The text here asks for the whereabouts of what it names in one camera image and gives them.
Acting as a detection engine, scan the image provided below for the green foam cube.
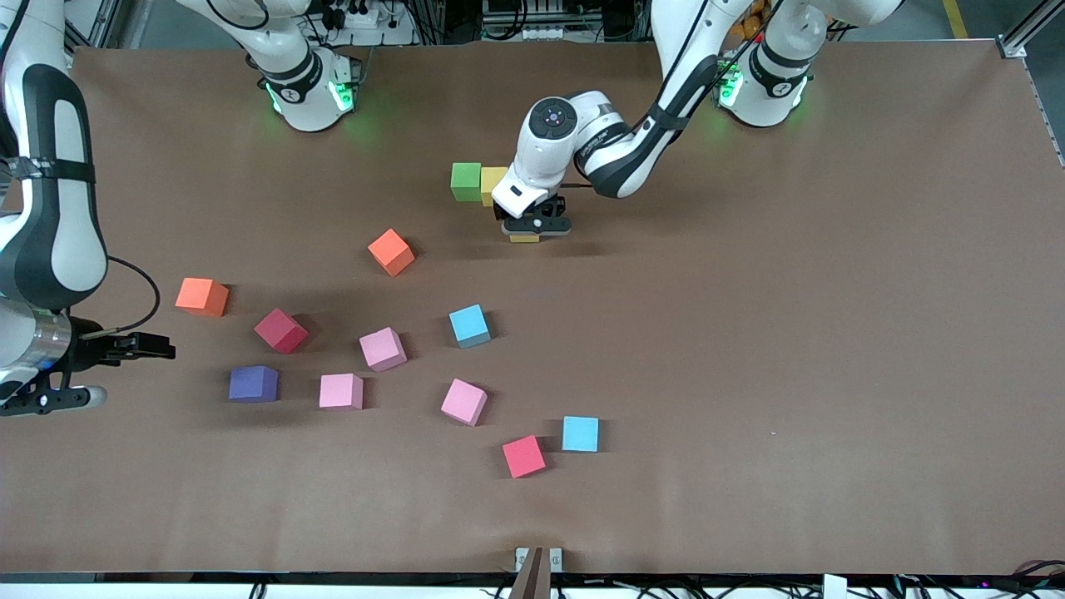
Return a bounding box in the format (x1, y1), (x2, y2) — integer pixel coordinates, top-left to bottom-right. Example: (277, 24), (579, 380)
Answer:
(450, 162), (484, 203)

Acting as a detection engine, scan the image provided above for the teal blue foam cube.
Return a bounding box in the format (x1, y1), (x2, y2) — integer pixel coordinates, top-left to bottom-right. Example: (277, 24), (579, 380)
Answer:
(448, 304), (492, 349)

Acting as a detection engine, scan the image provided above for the orange foam cube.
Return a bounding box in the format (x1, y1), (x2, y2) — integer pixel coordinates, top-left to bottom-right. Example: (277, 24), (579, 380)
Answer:
(368, 228), (416, 278)
(175, 277), (230, 318)

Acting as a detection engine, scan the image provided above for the purple foam cube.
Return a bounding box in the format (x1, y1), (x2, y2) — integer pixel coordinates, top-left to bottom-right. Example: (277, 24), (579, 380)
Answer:
(228, 365), (280, 404)

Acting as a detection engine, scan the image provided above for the crimson foam cube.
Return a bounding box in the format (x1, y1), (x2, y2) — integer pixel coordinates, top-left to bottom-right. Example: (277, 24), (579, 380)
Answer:
(254, 307), (310, 355)

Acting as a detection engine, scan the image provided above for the metal equipment rack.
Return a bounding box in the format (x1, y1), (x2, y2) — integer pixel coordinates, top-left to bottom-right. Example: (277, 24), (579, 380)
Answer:
(481, 0), (583, 44)

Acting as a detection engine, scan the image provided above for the pink foam cube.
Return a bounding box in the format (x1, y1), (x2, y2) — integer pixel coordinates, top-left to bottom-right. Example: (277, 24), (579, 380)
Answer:
(440, 378), (488, 428)
(319, 373), (364, 411)
(359, 326), (409, 372)

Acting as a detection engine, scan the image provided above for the light blue foam cube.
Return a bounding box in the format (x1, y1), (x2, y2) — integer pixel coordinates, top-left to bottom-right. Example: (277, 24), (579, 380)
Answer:
(562, 416), (600, 453)

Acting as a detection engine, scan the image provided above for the red foam cube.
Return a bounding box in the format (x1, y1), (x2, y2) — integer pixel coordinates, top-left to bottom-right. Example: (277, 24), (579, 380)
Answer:
(502, 434), (547, 479)

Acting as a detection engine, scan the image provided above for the white power strip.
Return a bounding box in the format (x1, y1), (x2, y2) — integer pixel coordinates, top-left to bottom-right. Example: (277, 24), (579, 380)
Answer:
(320, 0), (417, 47)

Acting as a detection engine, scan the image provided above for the orange fruit net bag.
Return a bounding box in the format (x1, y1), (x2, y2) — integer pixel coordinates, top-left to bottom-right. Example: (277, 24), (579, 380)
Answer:
(732, 0), (775, 42)

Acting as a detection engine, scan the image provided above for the brown table cover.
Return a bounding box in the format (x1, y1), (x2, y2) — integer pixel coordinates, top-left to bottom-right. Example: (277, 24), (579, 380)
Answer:
(0, 37), (1065, 577)

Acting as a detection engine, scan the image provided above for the aluminium frame profile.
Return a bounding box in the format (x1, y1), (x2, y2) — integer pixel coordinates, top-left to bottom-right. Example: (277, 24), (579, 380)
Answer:
(997, 0), (1065, 167)
(79, 12), (138, 51)

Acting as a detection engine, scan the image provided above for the aluminium frame post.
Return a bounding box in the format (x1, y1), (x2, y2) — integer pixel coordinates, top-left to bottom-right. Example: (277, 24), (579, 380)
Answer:
(508, 547), (546, 599)

